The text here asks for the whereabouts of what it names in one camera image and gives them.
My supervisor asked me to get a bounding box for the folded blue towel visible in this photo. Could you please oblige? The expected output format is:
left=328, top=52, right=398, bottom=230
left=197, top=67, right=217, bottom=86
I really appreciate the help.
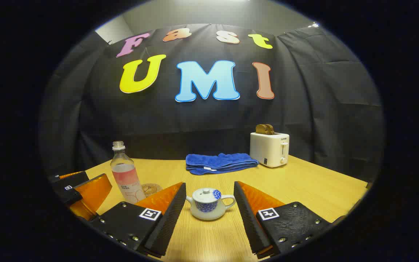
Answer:
left=185, top=153, right=259, bottom=175

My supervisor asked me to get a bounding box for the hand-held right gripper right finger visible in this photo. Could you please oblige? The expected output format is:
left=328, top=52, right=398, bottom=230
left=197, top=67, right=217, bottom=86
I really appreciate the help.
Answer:
left=234, top=181, right=331, bottom=259

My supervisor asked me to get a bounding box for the round brown coaster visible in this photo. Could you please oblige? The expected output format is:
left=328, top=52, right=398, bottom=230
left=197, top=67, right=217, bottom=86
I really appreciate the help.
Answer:
left=141, top=183, right=163, bottom=198

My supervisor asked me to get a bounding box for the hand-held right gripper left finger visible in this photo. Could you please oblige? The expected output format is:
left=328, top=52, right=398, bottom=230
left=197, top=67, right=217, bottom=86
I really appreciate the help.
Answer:
left=89, top=182, right=187, bottom=258

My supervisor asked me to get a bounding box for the black backdrop cloth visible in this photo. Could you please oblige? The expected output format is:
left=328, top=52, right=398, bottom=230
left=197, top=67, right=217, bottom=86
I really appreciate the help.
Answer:
left=39, top=24, right=384, bottom=182

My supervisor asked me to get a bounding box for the white toaster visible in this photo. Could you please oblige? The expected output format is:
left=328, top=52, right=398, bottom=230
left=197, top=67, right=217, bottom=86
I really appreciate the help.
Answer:
left=250, top=132, right=290, bottom=168

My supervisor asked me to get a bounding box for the white blue-patterned teacup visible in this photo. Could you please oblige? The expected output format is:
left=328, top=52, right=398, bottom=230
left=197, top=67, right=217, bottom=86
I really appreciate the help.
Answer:
left=186, top=193, right=236, bottom=221

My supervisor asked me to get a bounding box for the clear plastic water bottle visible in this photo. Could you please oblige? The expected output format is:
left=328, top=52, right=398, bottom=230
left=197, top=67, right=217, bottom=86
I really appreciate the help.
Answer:
left=110, top=141, right=146, bottom=204

